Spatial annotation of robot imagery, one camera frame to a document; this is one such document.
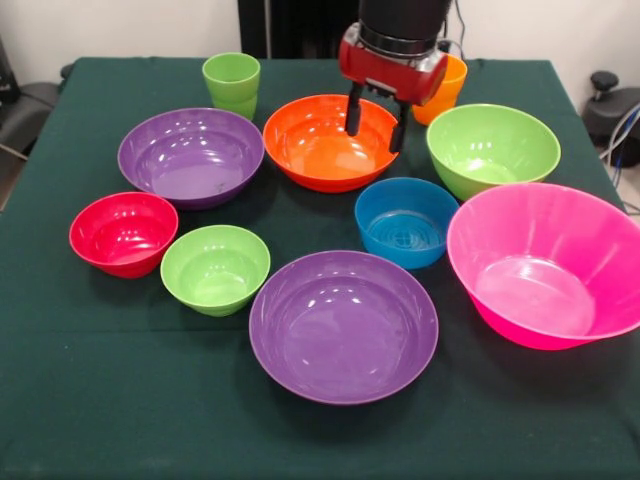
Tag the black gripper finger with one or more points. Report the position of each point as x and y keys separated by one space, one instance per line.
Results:
x=396 y=140
x=353 y=117

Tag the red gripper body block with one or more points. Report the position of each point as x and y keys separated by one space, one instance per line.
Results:
x=385 y=70

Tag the large green plastic bowl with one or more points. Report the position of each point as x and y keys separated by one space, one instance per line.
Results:
x=490 y=150

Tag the blue plastic bowl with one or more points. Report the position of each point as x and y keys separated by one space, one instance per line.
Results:
x=400 y=235

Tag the pink plastic bowl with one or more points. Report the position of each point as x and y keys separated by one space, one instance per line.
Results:
x=550 y=280

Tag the orange plastic bowl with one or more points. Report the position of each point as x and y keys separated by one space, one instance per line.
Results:
x=310 y=150

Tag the orange plastic cup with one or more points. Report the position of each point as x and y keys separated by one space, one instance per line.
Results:
x=445 y=105

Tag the black cabinet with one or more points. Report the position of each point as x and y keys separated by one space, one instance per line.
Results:
x=300 y=25

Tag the green plastic cup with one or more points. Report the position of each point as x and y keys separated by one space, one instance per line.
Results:
x=231 y=90

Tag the purple plastic bowl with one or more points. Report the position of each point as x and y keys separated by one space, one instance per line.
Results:
x=190 y=165
x=345 y=330

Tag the small green plastic bowl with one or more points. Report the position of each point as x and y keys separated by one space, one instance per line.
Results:
x=215 y=275

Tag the red plastic bowl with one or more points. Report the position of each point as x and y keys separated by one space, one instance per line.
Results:
x=122 y=235

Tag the black chair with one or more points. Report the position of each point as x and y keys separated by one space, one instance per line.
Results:
x=30 y=110

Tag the dark green tablecloth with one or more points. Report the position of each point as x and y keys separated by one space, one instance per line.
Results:
x=100 y=375

